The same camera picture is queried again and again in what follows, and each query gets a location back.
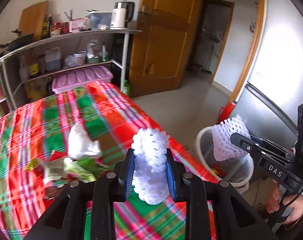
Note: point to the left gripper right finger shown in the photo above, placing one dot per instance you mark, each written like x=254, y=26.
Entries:
x=189, y=188

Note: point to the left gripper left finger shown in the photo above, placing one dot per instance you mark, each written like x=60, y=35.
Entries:
x=113, y=187

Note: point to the green snack wrapper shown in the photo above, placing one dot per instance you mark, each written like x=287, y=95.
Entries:
x=86, y=169

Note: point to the small white foam net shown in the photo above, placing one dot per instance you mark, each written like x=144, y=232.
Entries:
x=150, y=170

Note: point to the white tissue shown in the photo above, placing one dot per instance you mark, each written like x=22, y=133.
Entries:
x=80, y=145

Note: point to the large white foam net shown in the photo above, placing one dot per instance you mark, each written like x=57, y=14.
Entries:
x=223, y=149

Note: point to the dark brown wrapper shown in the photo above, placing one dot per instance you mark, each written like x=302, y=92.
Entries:
x=53, y=191

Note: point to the red snack wrapper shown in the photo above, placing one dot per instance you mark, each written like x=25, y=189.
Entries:
x=52, y=170

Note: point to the white trash bin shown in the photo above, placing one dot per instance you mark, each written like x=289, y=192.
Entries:
x=237, y=171

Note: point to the white kitchen shelf rack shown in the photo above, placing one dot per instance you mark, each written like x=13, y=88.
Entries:
x=68, y=44

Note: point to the silver refrigerator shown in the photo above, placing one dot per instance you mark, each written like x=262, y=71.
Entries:
x=268, y=103

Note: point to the red plastic container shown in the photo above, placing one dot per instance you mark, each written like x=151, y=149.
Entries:
x=225, y=111

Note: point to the plaid red green tablecloth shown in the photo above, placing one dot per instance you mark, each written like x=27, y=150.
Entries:
x=37, y=129

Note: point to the green bottle on floor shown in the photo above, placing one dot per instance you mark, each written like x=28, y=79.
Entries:
x=126, y=88

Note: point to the purple lid storage bin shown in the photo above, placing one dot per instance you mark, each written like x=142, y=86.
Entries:
x=75, y=78

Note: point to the white plastic tub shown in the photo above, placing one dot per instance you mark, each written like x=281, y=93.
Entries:
x=80, y=57

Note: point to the white oil jug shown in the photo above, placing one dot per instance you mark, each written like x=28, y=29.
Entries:
x=53, y=59

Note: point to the yellow label sauce bottle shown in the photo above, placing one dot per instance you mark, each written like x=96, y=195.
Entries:
x=33, y=65

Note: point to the pink utensil holder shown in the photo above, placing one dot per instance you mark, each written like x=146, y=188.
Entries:
x=78, y=25

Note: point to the clear plastic storage box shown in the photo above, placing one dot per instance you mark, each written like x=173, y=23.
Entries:
x=97, y=20

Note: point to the black frying pan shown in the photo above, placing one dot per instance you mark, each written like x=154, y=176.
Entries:
x=18, y=42

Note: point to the white electric kettle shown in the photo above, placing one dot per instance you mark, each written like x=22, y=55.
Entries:
x=122, y=14

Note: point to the wooden door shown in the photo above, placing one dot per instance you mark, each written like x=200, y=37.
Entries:
x=161, y=49

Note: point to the dark sauce bottle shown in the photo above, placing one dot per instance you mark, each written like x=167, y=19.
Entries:
x=49, y=25

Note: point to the wooden cutting board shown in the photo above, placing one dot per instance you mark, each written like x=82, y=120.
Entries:
x=31, y=20

